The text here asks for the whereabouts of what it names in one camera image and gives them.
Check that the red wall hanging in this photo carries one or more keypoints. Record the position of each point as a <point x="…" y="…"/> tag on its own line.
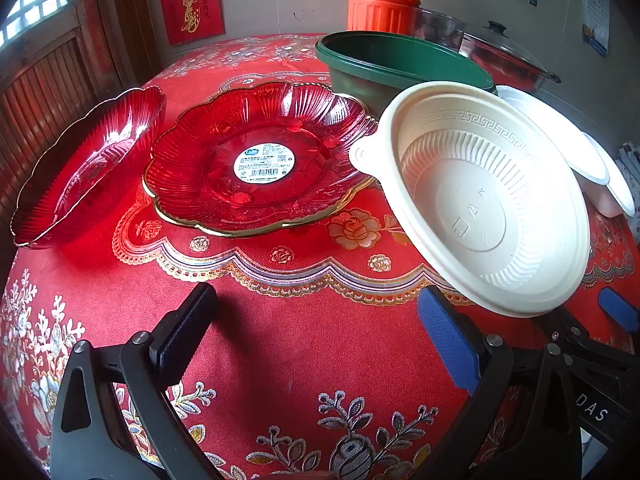
<point x="190" y="5"/>

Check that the cream plastic bowl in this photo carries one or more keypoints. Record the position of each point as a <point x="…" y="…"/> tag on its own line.
<point x="475" y="200"/>

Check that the red glass plate with sticker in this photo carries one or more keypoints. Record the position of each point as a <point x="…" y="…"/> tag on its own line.
<point x="200" y="175"/>

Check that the green plastic bowl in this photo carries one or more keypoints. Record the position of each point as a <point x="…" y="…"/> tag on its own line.
<point x="400" y="55"/>

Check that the steel pot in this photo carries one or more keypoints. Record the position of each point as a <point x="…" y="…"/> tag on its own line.
<point x="510" y="74"/>

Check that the red floral tablecloth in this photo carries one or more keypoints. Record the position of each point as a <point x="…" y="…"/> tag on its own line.
<point x="300" y="335"/>

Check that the striped grey cloth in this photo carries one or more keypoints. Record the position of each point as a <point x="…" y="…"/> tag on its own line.
<point x="631" y="170"/>

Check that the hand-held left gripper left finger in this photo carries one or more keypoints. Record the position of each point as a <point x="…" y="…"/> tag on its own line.
<point x="185" y="330"/>

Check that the wooden slatted door panel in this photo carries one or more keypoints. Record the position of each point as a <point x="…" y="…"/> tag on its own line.
<point x="40" y="90"/>

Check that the window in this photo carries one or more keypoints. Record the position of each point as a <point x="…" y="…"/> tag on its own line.
<point x="35" y="0"/>

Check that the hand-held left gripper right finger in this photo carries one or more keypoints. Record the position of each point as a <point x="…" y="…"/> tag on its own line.
<point x="445" y="340"/>

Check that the clear glass cup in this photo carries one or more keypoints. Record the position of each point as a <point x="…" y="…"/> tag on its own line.
<point x="440" y="30"/>

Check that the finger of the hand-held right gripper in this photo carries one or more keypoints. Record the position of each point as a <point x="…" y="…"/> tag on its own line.
<point x="617" y="307"/>
<point x="562" y="332"/>

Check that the eye chart poster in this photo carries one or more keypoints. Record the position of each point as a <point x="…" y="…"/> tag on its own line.
<point x="595" y="10"/>

